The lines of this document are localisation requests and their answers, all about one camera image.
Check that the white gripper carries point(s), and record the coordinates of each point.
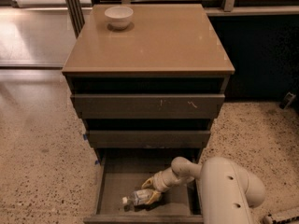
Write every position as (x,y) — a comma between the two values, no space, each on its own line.
(159,182)

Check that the clear blue-labelled plastic bottle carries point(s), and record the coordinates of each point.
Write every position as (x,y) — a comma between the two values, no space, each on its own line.
(139,197)

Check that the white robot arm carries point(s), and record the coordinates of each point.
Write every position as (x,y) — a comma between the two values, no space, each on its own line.
(226,190)

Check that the open bottom drawer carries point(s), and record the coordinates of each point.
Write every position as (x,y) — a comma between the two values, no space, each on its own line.
(123,175)

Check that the middle drawer front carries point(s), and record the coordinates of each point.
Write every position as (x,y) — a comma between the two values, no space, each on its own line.
(148,139)

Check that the top drawer front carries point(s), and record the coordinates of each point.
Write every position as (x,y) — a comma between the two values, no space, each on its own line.
(147,106)

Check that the brown drawer cabinet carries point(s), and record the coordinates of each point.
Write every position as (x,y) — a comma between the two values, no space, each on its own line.
(166,49)

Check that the white ceramic bowl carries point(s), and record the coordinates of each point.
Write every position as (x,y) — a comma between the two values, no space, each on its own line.
(119,17)

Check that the small grey floor bracket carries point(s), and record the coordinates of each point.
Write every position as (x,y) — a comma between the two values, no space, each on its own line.
(287,100)

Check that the metal window frame post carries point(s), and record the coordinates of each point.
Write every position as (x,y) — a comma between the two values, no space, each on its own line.
(76,15)

